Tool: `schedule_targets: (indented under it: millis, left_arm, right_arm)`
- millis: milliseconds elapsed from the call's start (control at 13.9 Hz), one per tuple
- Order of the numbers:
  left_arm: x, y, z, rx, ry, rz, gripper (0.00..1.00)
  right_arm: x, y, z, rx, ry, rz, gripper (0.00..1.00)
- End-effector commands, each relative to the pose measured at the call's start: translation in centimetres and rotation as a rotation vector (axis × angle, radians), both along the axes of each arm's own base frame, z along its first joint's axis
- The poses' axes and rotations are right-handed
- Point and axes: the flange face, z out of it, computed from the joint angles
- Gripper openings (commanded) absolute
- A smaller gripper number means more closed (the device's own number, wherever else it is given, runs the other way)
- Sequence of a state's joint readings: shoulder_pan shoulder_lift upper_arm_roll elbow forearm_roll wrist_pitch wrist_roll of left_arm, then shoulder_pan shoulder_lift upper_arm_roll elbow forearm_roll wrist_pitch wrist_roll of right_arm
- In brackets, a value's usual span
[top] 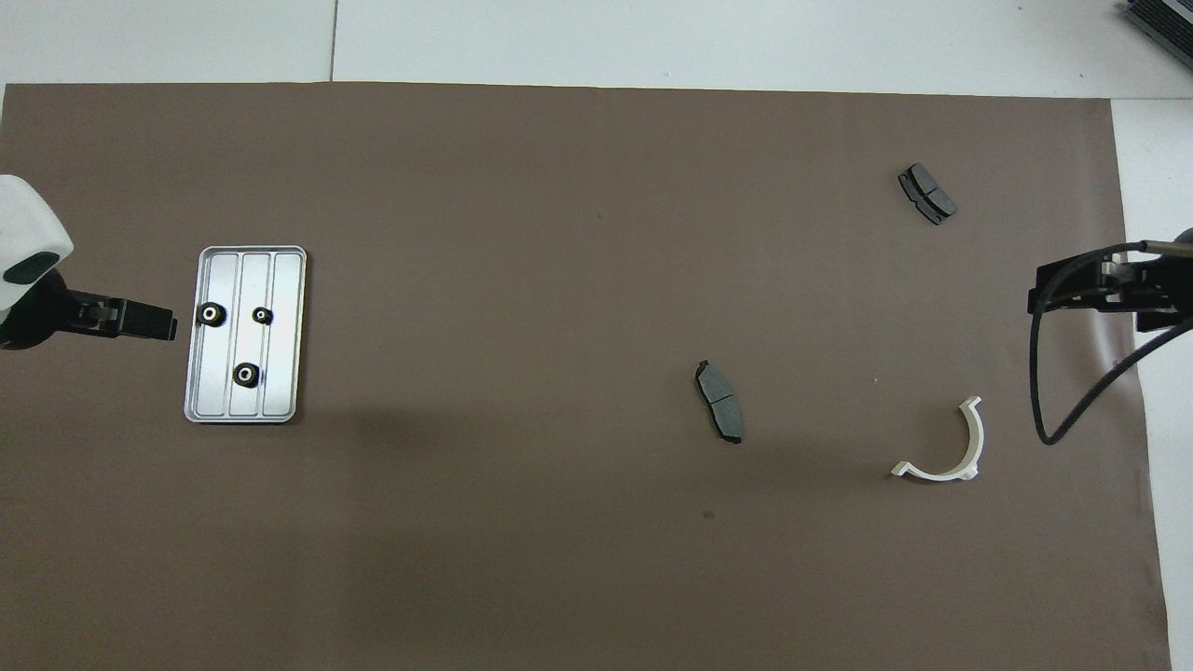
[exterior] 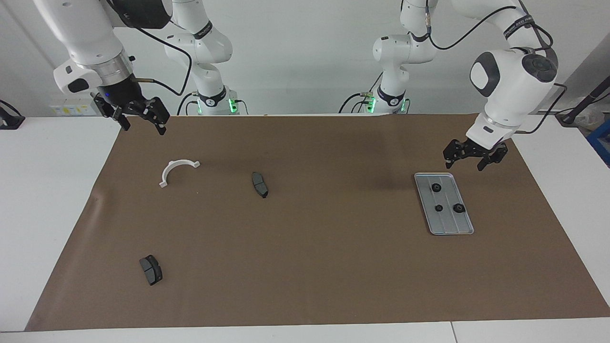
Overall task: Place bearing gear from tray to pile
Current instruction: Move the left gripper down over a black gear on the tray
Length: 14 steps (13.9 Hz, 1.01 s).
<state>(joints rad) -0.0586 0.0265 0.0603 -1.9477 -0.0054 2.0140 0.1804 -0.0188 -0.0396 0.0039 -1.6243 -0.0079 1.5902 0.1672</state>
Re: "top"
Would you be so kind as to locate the large black bearing gear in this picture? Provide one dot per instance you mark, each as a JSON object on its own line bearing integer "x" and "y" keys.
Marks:
{"x": 212, "y": 314}
{"x": 245, "y": 375}

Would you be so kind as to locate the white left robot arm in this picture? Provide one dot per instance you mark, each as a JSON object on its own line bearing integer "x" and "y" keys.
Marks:
{"x": 28, "y": 224}

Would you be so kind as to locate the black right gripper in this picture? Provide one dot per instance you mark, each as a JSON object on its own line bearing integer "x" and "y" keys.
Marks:
{"x": 1160, "y": 280}

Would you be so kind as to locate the white curved plastic bracket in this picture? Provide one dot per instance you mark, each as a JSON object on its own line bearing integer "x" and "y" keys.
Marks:
{"x": 937, "y": 475}

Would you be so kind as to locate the long grey brake pad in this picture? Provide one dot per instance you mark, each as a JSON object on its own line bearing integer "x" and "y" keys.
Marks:
{"x": 719, "y": 401}

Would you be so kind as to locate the silver metal tray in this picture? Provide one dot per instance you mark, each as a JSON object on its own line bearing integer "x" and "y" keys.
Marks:
{"x": 284, "y": 354}

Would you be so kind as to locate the grey ribbed device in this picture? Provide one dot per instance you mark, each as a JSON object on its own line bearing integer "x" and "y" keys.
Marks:
{"x": 1165, "y": 23}

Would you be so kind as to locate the short grey brake pad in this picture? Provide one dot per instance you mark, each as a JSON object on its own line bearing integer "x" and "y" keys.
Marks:
{"x": 929, "y": 194}

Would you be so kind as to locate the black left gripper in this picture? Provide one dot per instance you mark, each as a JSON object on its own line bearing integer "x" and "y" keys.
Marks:
{"x": 37, "y": 317}

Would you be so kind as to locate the brown table mat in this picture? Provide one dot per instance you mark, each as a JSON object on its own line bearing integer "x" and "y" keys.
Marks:
{"x": 559, "y": 280}

